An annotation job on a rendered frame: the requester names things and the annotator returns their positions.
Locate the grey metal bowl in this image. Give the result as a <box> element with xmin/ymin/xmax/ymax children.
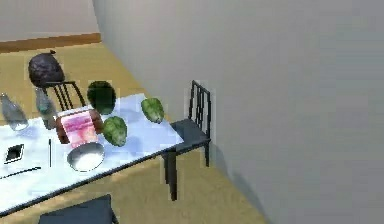
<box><xmin>66</xmin><ymin>142</ymin><xmax>106</xmax><ymax>173</ymax></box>

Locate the clear glass bottle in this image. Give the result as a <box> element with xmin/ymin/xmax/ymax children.
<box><xmin>0</xmin><ymin>92</ymin><xmax>30</xmax><ymax>132</ymax></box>

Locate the green lettuce head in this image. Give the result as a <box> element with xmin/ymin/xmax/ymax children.
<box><xmin>102</xmin><ymin>115</ymin><xmax>128</xmax><ymax>148</ymax></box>
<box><xmin>140</xmin><ymin>97</ymin><xmax>165</xmax><ymax>124</ymax></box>

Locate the dark green round bin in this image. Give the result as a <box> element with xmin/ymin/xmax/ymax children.
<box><xmin>86</xmin><ymin>80</ymin><xmax>117</xmax><ymax>116</ymax></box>

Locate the black dining chair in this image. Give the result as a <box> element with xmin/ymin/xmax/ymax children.
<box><xmin>170</xmin><ymin>79</ymin><xmax>212</xmax><ymax>168</ymax></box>
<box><xmin>37</xmin><ymin>194</ymin><xmax>120</xmax><ymax>224</ymax></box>
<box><xmin>43</xmin><ymin>80</ymin><xmax>87</xmax><ymax>112</ymax></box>

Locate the brown bread loaf pink wrapper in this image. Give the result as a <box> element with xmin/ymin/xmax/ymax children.
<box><xmin>55</xmin><ymin>107</ymin><xmax>104</xmax><ymax>149</ymax></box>

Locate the white dining table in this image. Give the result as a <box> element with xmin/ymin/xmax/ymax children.
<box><xmin>0</xmin><ymin>93</ymin><xmax>186</xmax><ymax>218</ymax></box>

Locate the black square phone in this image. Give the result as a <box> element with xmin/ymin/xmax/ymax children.
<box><xmin>3</xmin><ymin>143</ymin><xmax>25</xmax><ymax>165</ymax></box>

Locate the black garbage bag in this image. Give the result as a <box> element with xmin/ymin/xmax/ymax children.
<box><xmin>27</xmin><ymin>49</ymin><xmax>66</xmax><ymax>89</ymax></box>

